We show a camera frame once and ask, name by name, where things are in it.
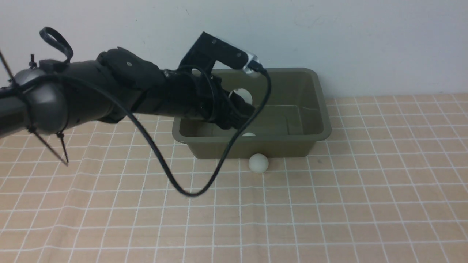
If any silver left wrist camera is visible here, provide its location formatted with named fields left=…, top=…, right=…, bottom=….
left=242, top=52, right=264, bottom=75

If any beige grid-pattern tablecloth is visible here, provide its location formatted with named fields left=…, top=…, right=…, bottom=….
left=0, top=94, right=468, bottom=263

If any black left camera cable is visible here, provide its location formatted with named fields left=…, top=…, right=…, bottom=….
left=22, top=27, right=272, bottom=198

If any plain white ping-pong ball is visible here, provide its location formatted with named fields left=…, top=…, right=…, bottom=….
left=248, top=153, right=269, bottom=174

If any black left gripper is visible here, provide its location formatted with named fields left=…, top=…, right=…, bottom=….
left=165, top=32, right=256, bottom=129

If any olive green plastic bin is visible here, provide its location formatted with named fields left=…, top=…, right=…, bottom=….
left=172, top=68, right=332, bottom=159

